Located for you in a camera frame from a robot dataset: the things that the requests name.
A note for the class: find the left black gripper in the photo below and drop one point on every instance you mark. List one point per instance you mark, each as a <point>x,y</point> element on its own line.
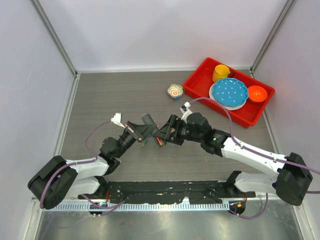
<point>139,130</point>

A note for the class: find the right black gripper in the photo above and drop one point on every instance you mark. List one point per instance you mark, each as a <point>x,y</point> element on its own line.
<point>175,122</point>

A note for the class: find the red battery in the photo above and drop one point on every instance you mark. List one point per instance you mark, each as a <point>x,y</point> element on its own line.
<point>159,142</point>

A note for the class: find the black remote control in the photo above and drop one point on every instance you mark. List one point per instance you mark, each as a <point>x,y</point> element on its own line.
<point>147,120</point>

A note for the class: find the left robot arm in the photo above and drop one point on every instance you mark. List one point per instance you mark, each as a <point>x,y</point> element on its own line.
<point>61,178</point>

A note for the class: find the small patterned bowl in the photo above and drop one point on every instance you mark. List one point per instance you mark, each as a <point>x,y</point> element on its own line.
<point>175,90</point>

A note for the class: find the red plastic tray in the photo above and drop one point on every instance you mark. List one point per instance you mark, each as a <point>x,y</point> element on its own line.
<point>199,83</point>

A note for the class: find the blue dotted plate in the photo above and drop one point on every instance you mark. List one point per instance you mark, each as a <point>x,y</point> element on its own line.
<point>230,92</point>

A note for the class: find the yellow mug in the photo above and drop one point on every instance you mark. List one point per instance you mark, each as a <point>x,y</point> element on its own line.
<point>221,71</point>

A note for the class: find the orange bowl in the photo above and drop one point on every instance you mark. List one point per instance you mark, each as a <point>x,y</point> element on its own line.
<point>257,94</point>

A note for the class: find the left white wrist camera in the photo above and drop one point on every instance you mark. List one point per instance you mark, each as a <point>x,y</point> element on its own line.
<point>117,120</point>

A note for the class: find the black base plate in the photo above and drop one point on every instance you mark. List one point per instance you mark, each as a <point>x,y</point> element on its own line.
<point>173,192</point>

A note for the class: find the white cable duct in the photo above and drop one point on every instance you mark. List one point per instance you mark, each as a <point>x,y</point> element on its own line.
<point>81,206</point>

